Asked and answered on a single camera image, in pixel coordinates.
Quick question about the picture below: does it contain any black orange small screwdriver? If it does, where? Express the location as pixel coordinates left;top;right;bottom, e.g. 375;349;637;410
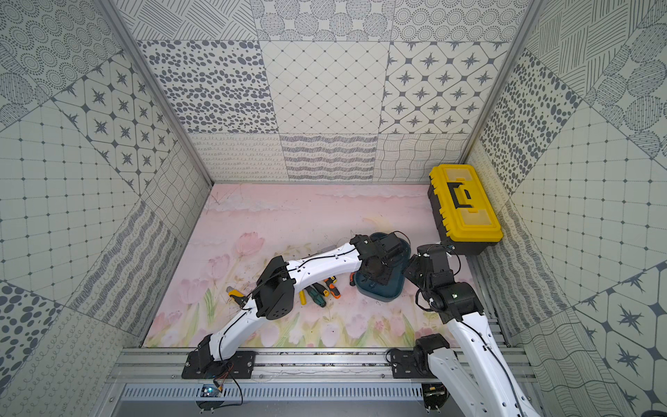
325;277;340;299

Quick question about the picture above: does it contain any green black handle screwdriver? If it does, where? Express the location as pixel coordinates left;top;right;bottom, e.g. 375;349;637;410
305;286;327;308

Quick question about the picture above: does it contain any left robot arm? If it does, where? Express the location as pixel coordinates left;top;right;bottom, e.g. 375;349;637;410
187;231;411;375

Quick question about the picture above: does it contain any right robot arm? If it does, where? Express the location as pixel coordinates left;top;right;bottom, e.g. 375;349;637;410
405;244;538;416

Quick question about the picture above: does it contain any teal plastic storage box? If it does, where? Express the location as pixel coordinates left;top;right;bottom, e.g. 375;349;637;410
355;257;410;302

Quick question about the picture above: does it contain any yellow black toolbox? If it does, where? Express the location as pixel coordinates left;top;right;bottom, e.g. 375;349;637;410
427;164;504;256

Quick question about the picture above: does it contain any yellow black utility knife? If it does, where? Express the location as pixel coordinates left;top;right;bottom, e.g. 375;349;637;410
226;287;249;310

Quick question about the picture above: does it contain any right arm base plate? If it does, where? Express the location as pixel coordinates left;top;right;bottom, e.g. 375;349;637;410
385;347;434;380

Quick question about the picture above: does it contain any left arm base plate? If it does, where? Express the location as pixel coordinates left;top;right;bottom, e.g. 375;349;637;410
182;350;256;380

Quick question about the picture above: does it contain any aluminium mounting rail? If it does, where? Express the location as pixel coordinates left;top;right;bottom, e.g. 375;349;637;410
106;346;538;384

